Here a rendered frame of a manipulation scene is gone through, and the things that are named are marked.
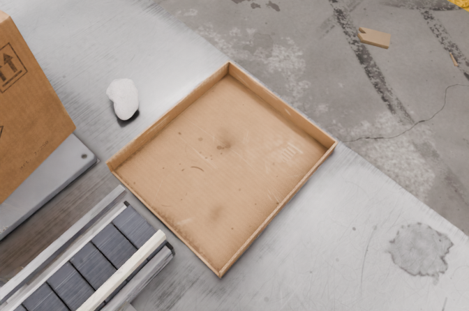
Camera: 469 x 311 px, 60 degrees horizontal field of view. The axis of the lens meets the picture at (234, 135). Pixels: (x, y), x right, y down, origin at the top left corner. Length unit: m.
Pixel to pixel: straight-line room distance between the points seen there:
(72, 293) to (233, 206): 0.27
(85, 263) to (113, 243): 0.05
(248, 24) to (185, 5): 0.34
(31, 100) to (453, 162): 1.64
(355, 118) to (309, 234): 1.20
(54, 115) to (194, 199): 0.26
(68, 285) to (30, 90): 0.28
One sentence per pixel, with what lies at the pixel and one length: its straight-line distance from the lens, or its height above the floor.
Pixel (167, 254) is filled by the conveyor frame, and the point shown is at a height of 0.87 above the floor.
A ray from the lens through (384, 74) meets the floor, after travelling 2.03.
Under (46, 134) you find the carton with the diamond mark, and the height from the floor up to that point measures 0.90.
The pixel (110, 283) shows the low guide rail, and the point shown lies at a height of 0.92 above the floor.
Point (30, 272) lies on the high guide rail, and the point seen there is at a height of 0.96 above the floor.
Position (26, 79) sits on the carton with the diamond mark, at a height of 1.02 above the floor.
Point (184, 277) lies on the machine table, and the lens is 0.66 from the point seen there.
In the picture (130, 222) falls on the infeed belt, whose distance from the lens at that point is 0.64.
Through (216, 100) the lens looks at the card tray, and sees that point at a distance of 0.78.
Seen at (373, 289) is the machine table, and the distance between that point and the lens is 0.70.
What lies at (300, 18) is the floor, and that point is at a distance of 2.14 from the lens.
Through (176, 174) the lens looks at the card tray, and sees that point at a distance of 0.70.
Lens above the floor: 1.48
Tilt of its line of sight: 61 degrees down
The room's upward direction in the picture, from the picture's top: 6 degrees clockwise
